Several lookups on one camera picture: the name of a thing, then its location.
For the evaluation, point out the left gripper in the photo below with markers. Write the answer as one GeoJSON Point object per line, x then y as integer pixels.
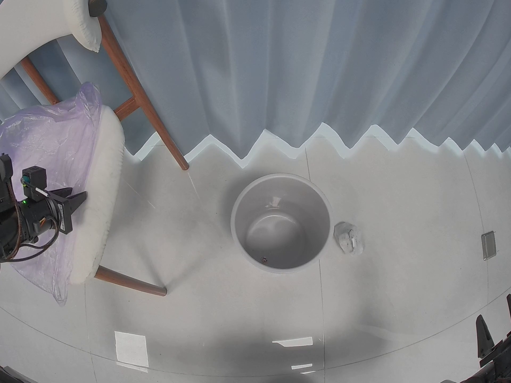
{"type": "Point", "coordinates": [42, 218]}

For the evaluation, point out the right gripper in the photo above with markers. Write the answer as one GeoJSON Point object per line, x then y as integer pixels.
{"type": "Point", "coordinates": [499, 349]}

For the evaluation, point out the purple plastic bag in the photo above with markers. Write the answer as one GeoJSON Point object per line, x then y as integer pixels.
{"type": "Point", "coordinates": [48, 142]}

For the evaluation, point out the white trash bin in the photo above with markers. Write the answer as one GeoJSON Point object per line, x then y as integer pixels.
{"type": "Point", "coordinates": [279, 214]}

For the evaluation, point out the white cushioned wooden chair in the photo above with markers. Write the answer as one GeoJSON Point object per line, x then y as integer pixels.
{"type": "Point", "coordinates": [104, 174]}

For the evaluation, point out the crumpled white paper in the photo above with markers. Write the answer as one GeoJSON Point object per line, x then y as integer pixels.
{"type": "Point", "coordinates": [348, 239]}

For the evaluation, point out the pale blue curtain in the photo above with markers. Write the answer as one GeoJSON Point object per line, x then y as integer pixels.
{"type": "Point", "coordinates": [279, 54]}

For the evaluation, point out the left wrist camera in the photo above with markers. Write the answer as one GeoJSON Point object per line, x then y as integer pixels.
{"type": "Point", "coordinates": [35, 180]}

